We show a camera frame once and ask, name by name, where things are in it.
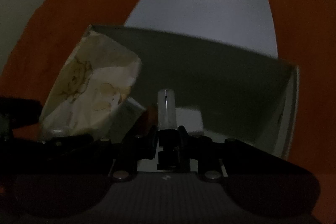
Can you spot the white remote control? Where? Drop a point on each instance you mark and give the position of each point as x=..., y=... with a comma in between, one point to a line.
x=123, y=121

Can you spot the open white cardboard box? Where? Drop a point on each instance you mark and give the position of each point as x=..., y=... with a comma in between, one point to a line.
x=241, y=94

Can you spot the clear tube with black clip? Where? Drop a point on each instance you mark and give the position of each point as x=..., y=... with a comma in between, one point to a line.
x=172, y=139

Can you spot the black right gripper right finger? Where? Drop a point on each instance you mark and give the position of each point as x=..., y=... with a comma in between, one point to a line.
x=266, y=188

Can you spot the white power adapter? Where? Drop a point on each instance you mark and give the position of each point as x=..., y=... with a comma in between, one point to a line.
x=190, y=119

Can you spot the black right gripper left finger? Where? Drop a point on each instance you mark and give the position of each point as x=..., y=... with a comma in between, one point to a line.
x=79, y=179

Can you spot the red tablecloth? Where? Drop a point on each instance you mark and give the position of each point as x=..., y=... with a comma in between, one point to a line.
x=305, y=33

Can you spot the white box lid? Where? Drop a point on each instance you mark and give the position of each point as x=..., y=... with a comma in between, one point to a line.
x=242, y=23

